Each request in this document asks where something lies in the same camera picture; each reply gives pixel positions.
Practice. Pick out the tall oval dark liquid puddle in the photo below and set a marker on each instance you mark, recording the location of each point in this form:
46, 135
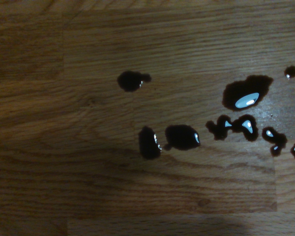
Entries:
146, 145

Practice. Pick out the wide oval dark liquid puddle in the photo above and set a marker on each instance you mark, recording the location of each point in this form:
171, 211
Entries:
180, 137

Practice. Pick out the two-lobed dark liquid puddle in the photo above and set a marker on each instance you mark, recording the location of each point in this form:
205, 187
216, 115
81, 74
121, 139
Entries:
129, 81

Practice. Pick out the branching dark liquid puddle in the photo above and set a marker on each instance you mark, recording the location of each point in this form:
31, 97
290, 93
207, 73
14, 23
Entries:
220, 129

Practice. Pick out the largest dark liquid puddle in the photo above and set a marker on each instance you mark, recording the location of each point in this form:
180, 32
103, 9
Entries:
245, 87

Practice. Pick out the hourglass dark liquid puddle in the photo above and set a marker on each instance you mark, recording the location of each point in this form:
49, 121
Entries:
280, 140

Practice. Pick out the small round dark liquid drop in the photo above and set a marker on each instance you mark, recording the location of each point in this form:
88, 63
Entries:
292, 70

